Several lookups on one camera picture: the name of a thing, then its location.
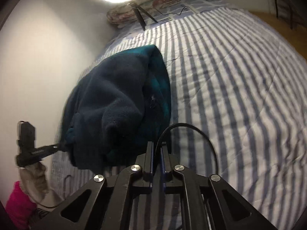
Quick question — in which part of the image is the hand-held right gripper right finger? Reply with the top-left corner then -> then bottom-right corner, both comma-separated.
161,143 -> 279,230

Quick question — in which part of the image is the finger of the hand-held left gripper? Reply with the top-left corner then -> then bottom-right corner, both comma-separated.
34,143 -> 68,160

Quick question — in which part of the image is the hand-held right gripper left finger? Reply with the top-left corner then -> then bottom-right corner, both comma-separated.
30,141 -> 154,230

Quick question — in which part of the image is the teal plaid fleece jacket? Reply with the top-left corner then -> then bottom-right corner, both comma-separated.
60,44 -> 172,171

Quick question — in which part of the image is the person's left hand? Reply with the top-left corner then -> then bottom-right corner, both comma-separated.
20,162 -> 50,203

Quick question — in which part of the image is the blue striped bed sheet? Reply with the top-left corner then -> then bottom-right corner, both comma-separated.
51,0 -> 307,230

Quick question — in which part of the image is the dark chair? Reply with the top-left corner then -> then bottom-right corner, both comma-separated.
273,0 -> 299,30

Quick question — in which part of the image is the black braided cable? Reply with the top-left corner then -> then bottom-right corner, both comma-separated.
153,123 -> 219,176

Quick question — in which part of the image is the thin black cable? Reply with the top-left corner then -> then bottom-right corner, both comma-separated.
144,4 -> 191,17

